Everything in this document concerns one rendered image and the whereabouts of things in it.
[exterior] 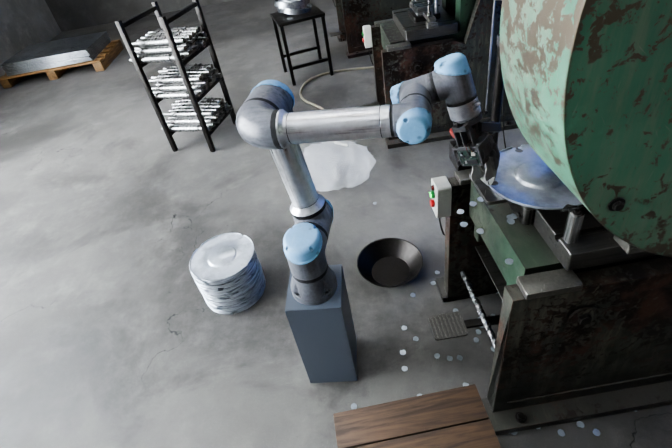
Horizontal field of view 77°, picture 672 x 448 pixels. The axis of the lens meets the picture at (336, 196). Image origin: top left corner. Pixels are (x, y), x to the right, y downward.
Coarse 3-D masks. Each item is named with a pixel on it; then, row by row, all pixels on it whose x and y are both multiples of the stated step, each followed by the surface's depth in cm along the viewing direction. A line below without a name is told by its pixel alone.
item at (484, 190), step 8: (480, 184) 116; (496, 184) 115; (480, 192) 114; (488, 192) 113; (488, 200) 111; (496, 200) 110; (504, 200) 110; (512, 208) 125; (520, 208) 119; (528, 208) 116; (520, 216) 119; (528, 216) 118; (528, 224) 120
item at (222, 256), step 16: (208, 240) 199; (224, 240) 197; (240, 240) 196; (192, 256) 192; (208, 256) 190; (224, 256) 188; (240, 256) 188; (192, 272) 184; (208, 272) 183; (224, 272) 181
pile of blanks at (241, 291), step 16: (256, 256) 193; (240, 272) 181; (256, 272) 191; (208, 288) 182; (224, 288) 181; (240, 288) 185; (256, 288) 193; (208, 304) 194; (224, 304) 188; (240, 304) 190
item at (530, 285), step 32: (512, 288) 108; (544, 288) 104; (576, 288) 103; (608, 288) 106; (640, 288) 107; (512, 320) 110; (544, 320) 112; (576, 320) 112; (608, 320) 116; (640, 320) 117; (512, 352) 119; (544, 352) 122; (576, 352) 124; (608, 352) 126; (640, 352) 128; (512, 384) 132; (544, 384) 134; (576, 384) 137; (608, 384) 138; (640, 384) 140; (512, 416) 139; (544, 416) 138; (576, 416) 136
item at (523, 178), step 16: (528, 144) 126; (512, 160) 122; (528, 160) 121; (496, 176) 118; (512, 176) 117; (528, 176) 115; (544, 176) 114; (496, 192) 112; (512, 192) 112; (528, 192) 111; (544, 192) 110; (560, 192) 109; (544, 208) 105; (560, 208) 104
